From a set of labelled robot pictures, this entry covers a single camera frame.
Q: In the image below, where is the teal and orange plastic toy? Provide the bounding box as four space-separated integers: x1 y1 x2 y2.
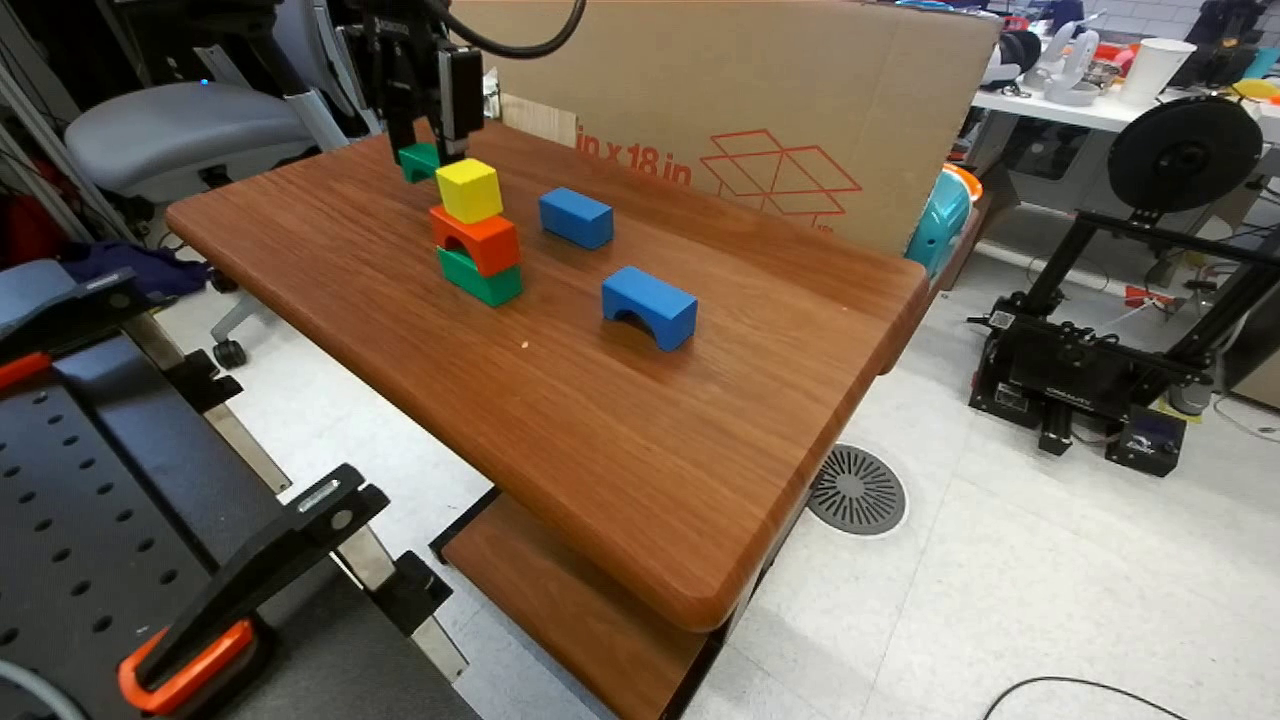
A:
904 162 984 280

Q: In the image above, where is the orange arch block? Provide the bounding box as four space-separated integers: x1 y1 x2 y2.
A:
430 204 521 278

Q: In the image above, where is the white paper cup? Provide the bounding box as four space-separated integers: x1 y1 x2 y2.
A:
1119 37 1198 108

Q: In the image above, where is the yellow cube block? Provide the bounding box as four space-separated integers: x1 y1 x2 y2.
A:
435 157 504 226

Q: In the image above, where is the black 3D printer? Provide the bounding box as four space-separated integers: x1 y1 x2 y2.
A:
966 94 1280 478

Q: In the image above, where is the green arch block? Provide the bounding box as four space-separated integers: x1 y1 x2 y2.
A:
436 246 524 308

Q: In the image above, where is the blue rectangular block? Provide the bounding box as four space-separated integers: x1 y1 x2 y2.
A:
538 186 615 251

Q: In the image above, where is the black cable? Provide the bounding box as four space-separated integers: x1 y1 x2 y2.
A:
980 676 1193 720

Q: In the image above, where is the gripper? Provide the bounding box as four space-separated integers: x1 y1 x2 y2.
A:
360 0 487 167

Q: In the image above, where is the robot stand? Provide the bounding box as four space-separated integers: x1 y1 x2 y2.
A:
0 258 483 720

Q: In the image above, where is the blue arch block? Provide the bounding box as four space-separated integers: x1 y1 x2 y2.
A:
601 265 699 353

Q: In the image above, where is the white table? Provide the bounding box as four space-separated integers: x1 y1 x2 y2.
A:
968 84 1280 216

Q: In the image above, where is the dark blue cloth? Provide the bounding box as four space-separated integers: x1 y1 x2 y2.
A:
58 240 213 303

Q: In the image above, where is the grey office chair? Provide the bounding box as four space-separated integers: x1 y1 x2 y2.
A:
63 0 386 371

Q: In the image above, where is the small green block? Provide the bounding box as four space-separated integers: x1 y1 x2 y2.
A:
397 141 442 185

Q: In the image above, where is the large cardboard box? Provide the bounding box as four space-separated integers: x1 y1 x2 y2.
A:
448 0 1003 257

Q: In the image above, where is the black clamp with orange handle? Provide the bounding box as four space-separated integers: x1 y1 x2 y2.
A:
117 462 392 717
0 268 153 393

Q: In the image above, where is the round grey floor drain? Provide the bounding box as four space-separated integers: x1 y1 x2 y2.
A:
807 443 909 539

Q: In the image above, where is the white headset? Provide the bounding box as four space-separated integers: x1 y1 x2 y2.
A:
983 18 1109 108

